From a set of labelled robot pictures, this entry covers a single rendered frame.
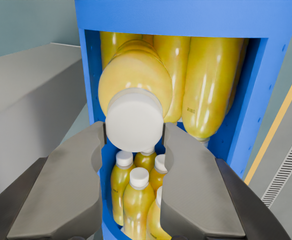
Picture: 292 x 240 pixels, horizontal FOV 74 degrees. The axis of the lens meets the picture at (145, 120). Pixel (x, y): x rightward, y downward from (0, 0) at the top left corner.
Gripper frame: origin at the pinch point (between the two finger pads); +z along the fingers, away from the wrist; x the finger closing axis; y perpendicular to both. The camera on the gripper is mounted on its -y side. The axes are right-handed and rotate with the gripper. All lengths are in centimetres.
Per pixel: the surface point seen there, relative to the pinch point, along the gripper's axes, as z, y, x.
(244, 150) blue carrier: 8.4, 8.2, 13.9
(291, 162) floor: 129, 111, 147
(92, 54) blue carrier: 21.5, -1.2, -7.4
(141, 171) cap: 18.9, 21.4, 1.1
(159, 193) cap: 12.9, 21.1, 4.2
